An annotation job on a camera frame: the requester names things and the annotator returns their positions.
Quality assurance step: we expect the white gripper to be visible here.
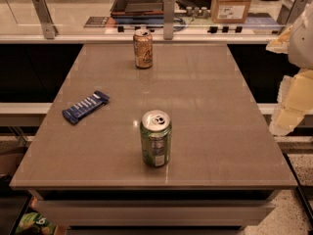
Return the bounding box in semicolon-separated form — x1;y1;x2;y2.
266;26;313;136

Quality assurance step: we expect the green soda can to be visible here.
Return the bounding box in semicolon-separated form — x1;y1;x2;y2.
140;110;172;167

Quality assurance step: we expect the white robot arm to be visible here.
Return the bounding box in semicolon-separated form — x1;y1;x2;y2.
266;3;313;136

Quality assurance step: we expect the orange soda can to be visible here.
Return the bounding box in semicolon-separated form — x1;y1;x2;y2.
133;29;153;69

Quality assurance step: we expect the cardboard box with label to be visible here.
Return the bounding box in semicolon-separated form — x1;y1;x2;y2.
210;0;251;24

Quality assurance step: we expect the dark open tray bin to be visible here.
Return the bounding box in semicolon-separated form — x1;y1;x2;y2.
111;0;163;17

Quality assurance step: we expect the blue snack bar wrapper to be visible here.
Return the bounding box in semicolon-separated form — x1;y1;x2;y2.
62;91;110;125

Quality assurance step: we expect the table drawer front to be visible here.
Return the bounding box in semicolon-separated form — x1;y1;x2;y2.
34;201;275;227

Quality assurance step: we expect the green snack bag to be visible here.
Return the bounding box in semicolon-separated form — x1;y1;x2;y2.
15;212;57;235

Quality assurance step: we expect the right metal glass bracket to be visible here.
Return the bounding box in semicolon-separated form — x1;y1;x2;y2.
277;0;309;30

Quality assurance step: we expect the metal glass bracket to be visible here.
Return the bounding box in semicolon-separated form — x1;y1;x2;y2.
31;0;59;39
163;0;175;40
277;0;309;30

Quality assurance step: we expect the middle metal glass bracket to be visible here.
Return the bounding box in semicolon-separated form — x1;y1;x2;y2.
163;0;175;40

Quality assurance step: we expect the left metal glass bracket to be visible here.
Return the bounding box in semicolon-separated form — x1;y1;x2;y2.
31;0;59;39

